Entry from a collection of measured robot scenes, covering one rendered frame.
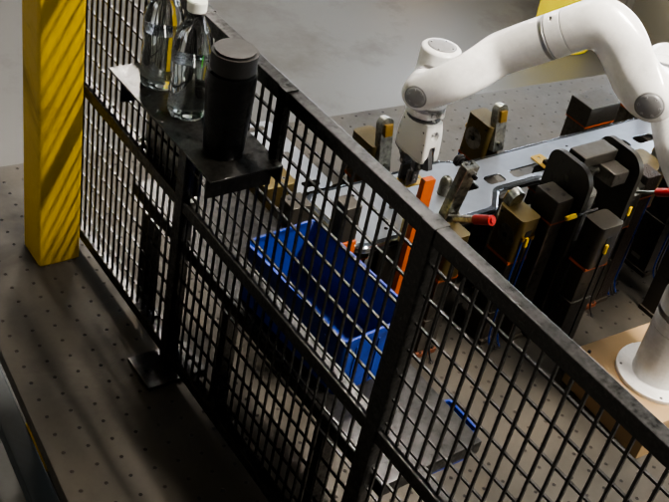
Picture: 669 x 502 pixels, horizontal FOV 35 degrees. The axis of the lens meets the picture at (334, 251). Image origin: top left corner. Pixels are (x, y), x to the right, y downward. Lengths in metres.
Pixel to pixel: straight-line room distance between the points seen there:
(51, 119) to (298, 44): 2.97
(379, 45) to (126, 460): 3.53
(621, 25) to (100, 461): 1.29
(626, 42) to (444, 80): 0.35
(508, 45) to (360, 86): 2.86
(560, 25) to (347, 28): 3.43
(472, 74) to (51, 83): 0.87
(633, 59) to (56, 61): 1.14
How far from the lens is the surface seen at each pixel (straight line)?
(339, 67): 5.05
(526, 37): 2.09
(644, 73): 2.01
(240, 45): 1.59
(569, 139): 2.84
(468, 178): 2.19
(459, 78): 2.09
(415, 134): 2.26
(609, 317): 2.78
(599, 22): 2.05
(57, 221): 2.49
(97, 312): 2.44
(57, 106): 2.31
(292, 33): 5.28
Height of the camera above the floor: 2.34
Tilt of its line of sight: 37 degrees down
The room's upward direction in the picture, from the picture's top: 12 degrees clockwise
